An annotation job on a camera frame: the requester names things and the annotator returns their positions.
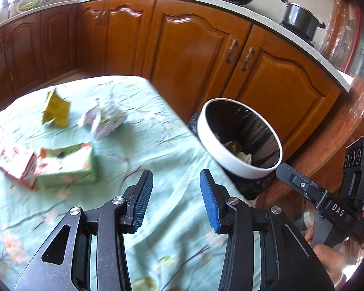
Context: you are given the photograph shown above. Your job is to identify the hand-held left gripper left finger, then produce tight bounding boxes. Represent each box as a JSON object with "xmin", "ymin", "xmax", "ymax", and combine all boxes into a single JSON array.
[{"xmin": 15, "ymin": 170, "xmax": 154, "ymax": 291}]

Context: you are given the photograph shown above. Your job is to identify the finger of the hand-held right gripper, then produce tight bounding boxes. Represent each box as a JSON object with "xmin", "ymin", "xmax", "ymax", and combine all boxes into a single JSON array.
[{"xmin": 274, "ymin": 163, "xmax": 328, "ymax": 207}]

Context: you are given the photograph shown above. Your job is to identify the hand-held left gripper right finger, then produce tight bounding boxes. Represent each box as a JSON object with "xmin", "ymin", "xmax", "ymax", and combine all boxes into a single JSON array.
[{"xmin": 199, "ymin": 169, "xmax": 336, "ymax": 291}]

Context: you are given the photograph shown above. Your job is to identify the white bin with black bag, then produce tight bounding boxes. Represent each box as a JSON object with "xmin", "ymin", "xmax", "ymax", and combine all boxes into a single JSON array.
[{"xmin": 186, "ymin": 98, "xmax": 283, "ymax": 201}]

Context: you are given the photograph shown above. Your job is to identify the green drink carton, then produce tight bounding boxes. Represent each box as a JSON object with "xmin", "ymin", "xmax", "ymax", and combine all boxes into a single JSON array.
[{"xmin": 36, "ymin": 142, "xmax": 98, "ymax": 188}]

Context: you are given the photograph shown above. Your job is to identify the silver wrapper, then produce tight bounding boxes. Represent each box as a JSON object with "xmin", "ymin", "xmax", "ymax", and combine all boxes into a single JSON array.
[{"xmin": 78, "ymin": 98, "xmax": 126, "ymax": 140}]

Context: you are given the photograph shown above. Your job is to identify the yellow wrapper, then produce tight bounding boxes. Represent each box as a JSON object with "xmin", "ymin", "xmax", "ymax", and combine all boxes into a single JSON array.
[{"xmin": 42, "ymin": 89, "xmax": 71, "ymax": 127}]

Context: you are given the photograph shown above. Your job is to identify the red drink carton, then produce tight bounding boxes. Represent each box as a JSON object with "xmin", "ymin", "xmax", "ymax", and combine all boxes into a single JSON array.
[{"xmin": 0, "ymin": 145, "xmax": 38, "ymax": 190}]

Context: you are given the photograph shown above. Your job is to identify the person's right hand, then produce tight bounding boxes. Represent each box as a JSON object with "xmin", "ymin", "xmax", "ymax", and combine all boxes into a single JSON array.
[{"xmin": 305, "ymin": 227, "xmax": 354, "ymax": 288}]

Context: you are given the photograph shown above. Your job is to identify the floral green tablecloth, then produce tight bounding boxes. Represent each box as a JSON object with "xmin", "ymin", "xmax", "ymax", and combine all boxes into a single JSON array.
[{"xmin": 0, "ymin": 75, "xmax": 255, "ymax": 291}]

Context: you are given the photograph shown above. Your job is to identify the wooden lower kitchen cabinets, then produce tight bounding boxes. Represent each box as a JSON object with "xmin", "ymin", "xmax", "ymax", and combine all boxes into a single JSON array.
[{"xmin": 0, "ymin": 0, "xmax": 343, "ymax": 161}]

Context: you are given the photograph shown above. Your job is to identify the dark steel cooking pot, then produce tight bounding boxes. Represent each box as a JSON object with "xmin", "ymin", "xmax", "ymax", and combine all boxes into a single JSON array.
[{"xmin": 280, "ymin": 0, "xmax": 326, "ymax": 38}]

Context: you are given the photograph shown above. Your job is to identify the colander with green vegetables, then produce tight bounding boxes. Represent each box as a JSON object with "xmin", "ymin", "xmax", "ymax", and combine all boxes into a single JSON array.
[{"xmin": 17, "ymin": 0, "xmax": 43, "ymax": 11}]

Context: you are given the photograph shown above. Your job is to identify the glass door with red frame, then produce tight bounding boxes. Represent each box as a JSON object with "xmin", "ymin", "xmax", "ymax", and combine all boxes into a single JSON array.
[{"xmin": 317, "ymin": 0, "xmax": 364, "ymax": 79}]

